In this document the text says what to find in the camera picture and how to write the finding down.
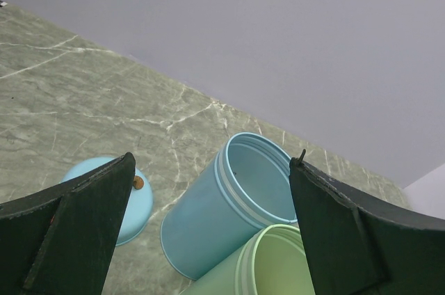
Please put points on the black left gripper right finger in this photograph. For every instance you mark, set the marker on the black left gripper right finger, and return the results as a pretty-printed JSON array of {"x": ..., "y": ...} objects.
[{"x": 356, "y": 243}]

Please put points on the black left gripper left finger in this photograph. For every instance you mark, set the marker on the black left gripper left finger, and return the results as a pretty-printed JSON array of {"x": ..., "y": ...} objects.
[{"x": 61, "y": 240}]

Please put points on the blue canister lid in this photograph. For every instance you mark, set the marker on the blue canister lid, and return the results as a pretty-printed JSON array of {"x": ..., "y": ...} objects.
[{"x": 139, "y": 206}]

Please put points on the green cylindrical canister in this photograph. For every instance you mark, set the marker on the green cylindrical canister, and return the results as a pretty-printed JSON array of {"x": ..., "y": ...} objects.
[{"x": 272, "y": 262}]

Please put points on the blue cylindrical canister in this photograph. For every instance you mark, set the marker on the blue cylindrical canister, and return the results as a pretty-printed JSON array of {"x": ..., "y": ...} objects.
[{"x": 244, "y": 189}]

